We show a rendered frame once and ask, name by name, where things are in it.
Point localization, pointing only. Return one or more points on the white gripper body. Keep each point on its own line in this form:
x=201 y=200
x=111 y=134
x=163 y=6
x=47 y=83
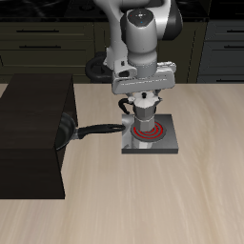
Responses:
x=143 y=83

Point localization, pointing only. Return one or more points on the silver moka pot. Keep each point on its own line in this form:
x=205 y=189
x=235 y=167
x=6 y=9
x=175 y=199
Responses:
x=144 y=117

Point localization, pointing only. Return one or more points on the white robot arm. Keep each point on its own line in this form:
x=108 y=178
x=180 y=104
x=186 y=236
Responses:
x=141 y=38

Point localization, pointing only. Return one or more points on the dark grey stove plate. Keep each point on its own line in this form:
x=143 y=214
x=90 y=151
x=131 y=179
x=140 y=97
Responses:
x=167 y=139

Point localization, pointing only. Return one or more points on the grey drawer cabinet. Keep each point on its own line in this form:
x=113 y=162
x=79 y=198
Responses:
x=222 y=50

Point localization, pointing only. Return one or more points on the black frying pan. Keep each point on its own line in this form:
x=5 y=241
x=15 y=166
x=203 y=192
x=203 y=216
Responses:
x=67 y=130

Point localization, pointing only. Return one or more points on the dark kitchen cupboards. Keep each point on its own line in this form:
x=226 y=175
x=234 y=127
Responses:
x=50 y=47

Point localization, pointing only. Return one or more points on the dark wooden cabinet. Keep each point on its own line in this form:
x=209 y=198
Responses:
x=31 y=133

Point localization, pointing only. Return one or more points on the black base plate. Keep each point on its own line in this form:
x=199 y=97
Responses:
x=92 y=71

